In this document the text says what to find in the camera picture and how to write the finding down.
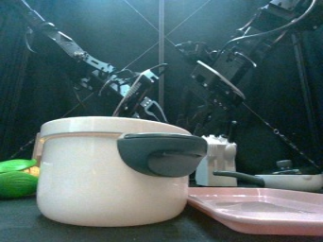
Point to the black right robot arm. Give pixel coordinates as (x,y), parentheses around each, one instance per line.
(275,22)

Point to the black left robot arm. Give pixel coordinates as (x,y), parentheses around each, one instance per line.
(67,42)

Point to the white cutlery holder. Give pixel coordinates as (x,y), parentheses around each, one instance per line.
(216,164)

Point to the white toy frying pan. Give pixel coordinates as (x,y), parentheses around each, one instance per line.
(286,181)

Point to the pink plastic tray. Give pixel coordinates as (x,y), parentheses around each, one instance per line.
(260,211)

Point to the green toy corn cob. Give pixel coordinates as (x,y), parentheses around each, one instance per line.
(16,181)

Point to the thin diagonal frame brace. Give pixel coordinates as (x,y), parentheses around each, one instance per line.
(139,58)
(282,135)

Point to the grey vertical frame pole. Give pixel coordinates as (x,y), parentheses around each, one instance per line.
(160,47)

